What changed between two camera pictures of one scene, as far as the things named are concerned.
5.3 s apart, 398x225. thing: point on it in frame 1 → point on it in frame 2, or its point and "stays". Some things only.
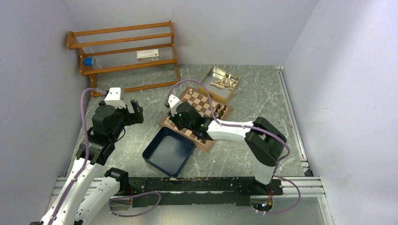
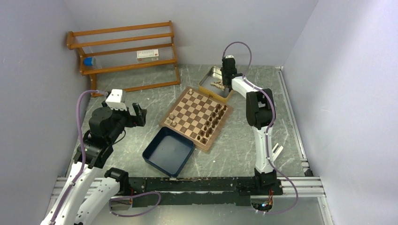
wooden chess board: (207, 106) stays
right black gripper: (173, 118) → (222, 74)
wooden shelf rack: (131, 57) stays
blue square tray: (169, 151) stays
